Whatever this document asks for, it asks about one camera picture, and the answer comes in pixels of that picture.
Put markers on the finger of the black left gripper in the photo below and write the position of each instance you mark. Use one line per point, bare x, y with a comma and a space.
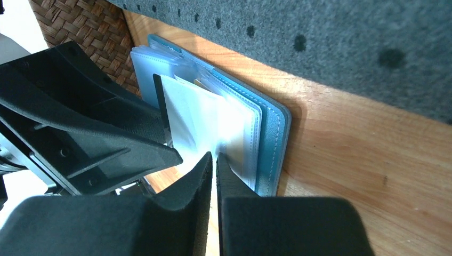
83, 148
67, 75

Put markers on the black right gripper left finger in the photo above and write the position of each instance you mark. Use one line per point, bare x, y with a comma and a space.
172, 222

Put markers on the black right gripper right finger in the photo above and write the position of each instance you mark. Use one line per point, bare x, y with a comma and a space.
253, 225

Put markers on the teal leather card holder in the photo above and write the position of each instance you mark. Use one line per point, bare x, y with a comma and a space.
205, 109

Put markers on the woven wicker basket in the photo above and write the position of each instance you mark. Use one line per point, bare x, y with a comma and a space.
98, 27

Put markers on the dark grey dotted cloth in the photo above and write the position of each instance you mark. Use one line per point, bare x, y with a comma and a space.
395, 52

